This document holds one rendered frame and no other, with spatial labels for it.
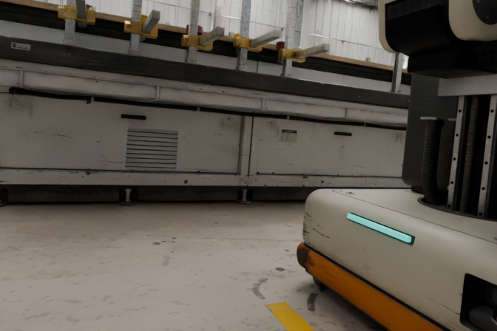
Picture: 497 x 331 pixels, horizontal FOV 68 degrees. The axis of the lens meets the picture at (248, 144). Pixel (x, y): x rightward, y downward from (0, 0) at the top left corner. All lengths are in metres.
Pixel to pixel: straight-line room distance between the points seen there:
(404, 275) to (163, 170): 1.41
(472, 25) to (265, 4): 9.49
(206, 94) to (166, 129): 0.32
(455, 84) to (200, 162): 1.35
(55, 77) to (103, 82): 0.18
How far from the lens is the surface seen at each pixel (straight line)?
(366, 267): 0.89
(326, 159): 2.36
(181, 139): 1.96
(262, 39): 1.70
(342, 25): 11.42
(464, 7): 0.83
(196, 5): 1.78
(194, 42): 1.74
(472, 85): 1.01
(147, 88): 1.70
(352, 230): 0.91
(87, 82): 1.68
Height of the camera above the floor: 0.44
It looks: 3 degrees down
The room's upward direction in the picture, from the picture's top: 5 degrees clockwise
